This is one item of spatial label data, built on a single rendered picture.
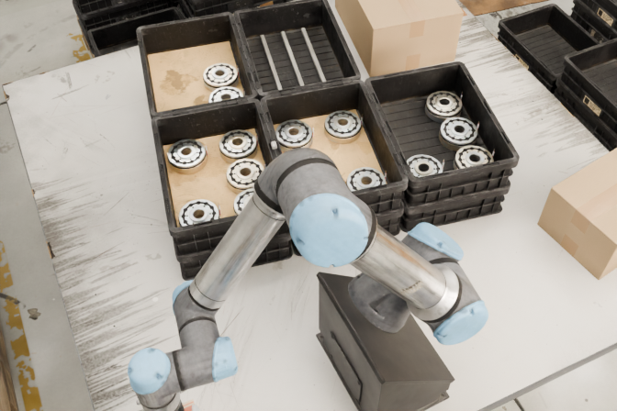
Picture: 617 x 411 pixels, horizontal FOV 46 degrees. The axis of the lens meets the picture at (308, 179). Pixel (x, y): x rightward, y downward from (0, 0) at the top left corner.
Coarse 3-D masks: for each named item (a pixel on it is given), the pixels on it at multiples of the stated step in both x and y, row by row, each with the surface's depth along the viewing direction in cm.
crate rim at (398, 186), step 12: (336, 84) 203; (348, 84) 203; (360, 84) 203; (264, 96) 200; (276, 96) 200; (288, 96) 200; (264, 108) 197; (372, 108) 196; (384, 132) 191; (276, 144) 190; (396, 156) 185; (408, 180) 180; (360, 192) 178; (372, 192) 178; (384, 192) 179; (396, 192) 180
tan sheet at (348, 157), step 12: (312, 120) 208; (324, 120) 208; (312, 132) 205; (312, 144) 202; (324, 144) 202; (336, 144) 202; (348, 144) 202; (360, 144) 202; (336, 156) 199; (348, 156) 199; (360, 156) 199; (372, 156) 199; (348, 168) 196
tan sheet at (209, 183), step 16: (208, 144) 202; (208, 160) 198; (256, 160) 198; (176, 176) 195; (192, 176) 195; (208, 176) 194; (224, 176) 194; (176, 192) 191; (192, 192) 191; (208, 192) 191; (224, 192) 191; (176, 208) 188; (224, 208) 187; (176, 224) 184
